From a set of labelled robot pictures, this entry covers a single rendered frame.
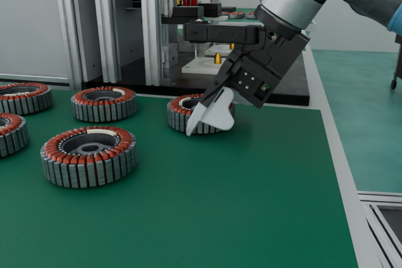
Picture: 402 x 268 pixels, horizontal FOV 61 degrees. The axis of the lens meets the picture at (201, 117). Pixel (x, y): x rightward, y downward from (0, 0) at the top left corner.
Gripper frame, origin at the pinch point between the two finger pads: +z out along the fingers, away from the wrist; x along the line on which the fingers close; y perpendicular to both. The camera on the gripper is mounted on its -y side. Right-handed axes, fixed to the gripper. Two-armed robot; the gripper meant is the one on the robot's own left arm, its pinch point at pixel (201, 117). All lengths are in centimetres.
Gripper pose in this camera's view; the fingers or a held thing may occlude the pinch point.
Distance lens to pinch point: 56.8
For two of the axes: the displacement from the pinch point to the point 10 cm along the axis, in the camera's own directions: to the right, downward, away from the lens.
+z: -4.6, 7.4, 4.8
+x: 3.7, -3.3, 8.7
